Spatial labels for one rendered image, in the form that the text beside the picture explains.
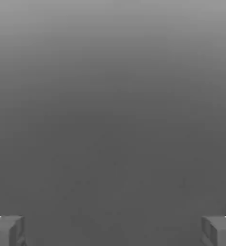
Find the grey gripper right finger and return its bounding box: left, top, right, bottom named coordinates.
left=200, top=215, right=226, bottom=246

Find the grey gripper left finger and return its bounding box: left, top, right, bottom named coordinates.
left=0, top=215, right=26, bottom=246

